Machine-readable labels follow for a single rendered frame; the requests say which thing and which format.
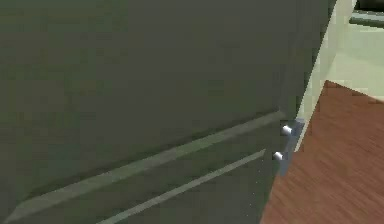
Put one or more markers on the dark framed window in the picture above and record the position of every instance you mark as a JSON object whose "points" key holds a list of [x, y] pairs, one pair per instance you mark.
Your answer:
{"points": [[366, 15]]}

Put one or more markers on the silver door hinge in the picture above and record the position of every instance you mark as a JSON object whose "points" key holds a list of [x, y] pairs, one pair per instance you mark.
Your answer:
{"points": [[289, 143]]}

